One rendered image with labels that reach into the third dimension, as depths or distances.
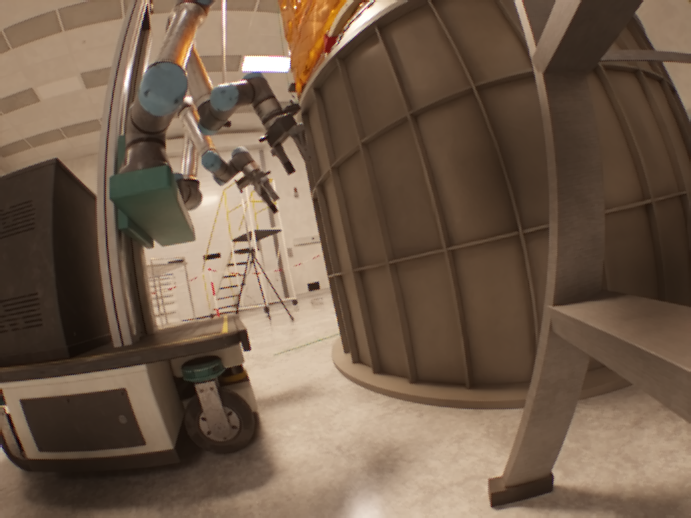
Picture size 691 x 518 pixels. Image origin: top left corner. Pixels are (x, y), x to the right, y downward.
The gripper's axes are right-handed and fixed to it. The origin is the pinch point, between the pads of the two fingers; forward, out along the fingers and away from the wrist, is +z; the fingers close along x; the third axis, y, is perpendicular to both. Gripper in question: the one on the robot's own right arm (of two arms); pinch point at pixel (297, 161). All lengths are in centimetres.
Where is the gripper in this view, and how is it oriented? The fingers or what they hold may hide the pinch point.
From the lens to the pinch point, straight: 90.2
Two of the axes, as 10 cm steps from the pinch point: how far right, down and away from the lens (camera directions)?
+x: 5.2, -0.2, -8.5
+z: 4.6, 8.5, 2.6
